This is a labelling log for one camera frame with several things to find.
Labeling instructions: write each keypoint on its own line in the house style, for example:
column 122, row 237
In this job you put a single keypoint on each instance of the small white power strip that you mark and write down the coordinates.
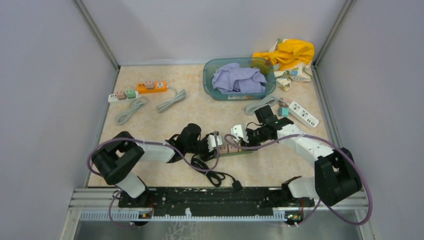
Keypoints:
column 112, row 98

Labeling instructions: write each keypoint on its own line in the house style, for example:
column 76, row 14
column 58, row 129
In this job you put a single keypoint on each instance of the white patterned cloth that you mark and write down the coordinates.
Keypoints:
column 300, row 73

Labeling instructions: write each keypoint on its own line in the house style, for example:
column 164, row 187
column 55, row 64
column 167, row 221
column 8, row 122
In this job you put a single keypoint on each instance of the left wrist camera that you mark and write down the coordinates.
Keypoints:
column 214, row 140

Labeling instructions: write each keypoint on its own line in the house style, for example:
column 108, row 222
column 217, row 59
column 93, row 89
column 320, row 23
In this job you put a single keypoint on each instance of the purple cloth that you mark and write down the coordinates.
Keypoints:
column 233, row 79

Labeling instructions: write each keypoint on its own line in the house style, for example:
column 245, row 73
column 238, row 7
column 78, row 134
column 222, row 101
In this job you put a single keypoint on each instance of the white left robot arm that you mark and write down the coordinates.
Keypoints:
column 115, row 159

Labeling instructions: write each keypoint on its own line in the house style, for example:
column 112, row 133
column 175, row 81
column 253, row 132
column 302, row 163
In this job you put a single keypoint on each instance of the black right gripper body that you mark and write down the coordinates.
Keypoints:
column 256, row 136

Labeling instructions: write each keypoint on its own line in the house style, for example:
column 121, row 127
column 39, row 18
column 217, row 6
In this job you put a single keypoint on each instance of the teal usb charger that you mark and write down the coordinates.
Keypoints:
column 283, row 112

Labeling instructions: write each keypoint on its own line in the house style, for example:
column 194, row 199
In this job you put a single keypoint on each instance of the pink usb charger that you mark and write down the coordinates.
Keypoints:
column 223, row 149
column 232, row 149
column 287, row 101

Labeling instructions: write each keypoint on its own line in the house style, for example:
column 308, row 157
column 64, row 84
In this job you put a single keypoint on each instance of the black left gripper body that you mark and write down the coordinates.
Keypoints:
column 201, row 147

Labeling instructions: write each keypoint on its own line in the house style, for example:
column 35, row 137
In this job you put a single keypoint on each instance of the green power strip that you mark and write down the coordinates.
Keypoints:
column 241, row 152

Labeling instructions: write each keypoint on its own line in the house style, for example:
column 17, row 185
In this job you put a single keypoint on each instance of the green charger on white strip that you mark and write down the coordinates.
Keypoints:
column 130, row 94

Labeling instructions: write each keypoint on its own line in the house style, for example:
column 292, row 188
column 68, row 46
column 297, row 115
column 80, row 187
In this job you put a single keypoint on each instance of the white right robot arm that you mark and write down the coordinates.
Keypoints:
column 334, row 180

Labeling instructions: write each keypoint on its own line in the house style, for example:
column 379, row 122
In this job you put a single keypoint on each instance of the teal plastic basin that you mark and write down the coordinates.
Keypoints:
column 245, row 62

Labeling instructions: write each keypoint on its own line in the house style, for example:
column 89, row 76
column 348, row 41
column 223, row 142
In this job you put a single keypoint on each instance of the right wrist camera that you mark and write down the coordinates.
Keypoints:
column 239, row 133

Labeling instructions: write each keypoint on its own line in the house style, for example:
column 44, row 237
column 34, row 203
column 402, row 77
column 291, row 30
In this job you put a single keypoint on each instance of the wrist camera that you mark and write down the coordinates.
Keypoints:
column 214, row 140
column 239, row 133

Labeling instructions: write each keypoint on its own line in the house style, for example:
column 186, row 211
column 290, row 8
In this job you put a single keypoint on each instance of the yellow cloth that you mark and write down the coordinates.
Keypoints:
column 289, row 53

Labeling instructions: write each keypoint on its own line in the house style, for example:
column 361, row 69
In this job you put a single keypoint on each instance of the orange power strip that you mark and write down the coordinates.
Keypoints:
column 160, row 87

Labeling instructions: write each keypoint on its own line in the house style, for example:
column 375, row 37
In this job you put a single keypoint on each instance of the pink charger on white strip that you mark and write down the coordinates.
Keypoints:
column 120, row 95

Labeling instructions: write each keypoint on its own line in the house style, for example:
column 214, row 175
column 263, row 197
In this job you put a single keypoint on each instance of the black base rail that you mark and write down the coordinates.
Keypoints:
column 214, row 201

